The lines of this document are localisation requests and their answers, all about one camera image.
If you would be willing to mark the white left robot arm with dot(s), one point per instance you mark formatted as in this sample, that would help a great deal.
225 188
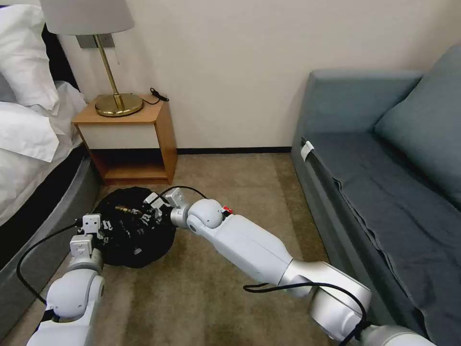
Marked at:
68 299

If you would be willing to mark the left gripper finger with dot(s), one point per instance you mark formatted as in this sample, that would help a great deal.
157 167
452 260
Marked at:
106 241
107 225

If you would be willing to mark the wooden nightstand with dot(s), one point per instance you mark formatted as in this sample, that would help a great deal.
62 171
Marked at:
126 144

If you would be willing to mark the blue-grey sofa cushion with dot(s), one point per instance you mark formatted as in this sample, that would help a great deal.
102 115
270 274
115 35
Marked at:
425 137

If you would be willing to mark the blue-grey sofa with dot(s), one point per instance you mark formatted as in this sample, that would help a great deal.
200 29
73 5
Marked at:
342 108

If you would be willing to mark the white duvet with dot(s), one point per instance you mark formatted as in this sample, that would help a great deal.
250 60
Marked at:
32 144

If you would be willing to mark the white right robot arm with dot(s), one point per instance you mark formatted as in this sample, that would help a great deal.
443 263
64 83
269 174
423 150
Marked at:
248 245

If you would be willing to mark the grey wall plate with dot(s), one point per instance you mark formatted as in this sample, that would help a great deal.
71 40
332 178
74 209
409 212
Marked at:
88 41

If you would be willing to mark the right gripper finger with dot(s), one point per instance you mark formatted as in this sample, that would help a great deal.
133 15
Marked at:
147 218
151 208

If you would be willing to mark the brown garbage piece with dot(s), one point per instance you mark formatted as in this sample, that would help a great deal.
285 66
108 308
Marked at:
126 208

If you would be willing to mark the white sofa tag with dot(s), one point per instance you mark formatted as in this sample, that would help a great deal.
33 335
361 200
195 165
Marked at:
306 150

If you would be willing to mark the trash bin with black bag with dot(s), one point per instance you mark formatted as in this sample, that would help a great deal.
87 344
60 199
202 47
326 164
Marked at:
151 248

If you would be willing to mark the brass table lamp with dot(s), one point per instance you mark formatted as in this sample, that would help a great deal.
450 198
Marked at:
108 54

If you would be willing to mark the white pillow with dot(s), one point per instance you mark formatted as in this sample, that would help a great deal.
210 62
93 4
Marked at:
25 57

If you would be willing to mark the dark blue sofa cover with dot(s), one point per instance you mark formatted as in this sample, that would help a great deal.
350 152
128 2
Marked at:
396 216

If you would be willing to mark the black headboard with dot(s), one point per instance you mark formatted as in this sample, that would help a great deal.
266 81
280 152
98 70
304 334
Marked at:
66 68

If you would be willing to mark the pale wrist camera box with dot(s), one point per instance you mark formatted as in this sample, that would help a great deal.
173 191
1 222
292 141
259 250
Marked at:
91 224
151 199

